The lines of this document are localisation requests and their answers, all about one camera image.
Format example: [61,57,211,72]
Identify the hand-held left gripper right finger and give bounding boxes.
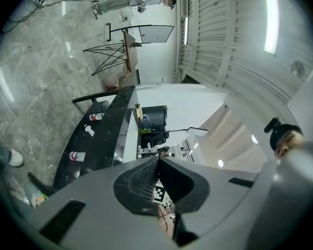
[160,157,259,250]

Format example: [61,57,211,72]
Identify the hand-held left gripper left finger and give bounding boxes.
[28,156,178,250]

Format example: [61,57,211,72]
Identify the black framed board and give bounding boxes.
[104,22,175,44]

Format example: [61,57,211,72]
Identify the black head-mounted camera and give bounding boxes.
[263,117,282,134]

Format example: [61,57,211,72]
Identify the black marble counter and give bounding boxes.
[53,85,137,191]

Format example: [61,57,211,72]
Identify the pink bucket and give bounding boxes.
[104,74,120,89]

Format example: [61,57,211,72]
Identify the person's right forearm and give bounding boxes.
[156,205,176,241]

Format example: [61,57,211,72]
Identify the round smoke detector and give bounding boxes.
[290,60,305,77]

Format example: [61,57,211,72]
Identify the black light stand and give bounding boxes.
[156,126,210,138]

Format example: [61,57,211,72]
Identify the black barrel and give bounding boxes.
[141,105,168,145]

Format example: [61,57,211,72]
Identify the person's face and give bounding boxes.
[274,131,306,161]

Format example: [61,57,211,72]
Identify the person's white shoe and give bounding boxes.
[9,149,25,167]

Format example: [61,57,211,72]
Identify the black floor cable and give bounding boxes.
[2,0,100,33]

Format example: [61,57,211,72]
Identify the long ceiling light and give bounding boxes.
[263,0,280,55]

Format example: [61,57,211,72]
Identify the wooden table wire legs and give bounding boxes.
[83,30,140,77]

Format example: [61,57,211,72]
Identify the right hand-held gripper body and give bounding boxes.
[153,182,171,205]

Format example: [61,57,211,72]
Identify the beige wooden board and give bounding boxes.
[134,102,143,121]

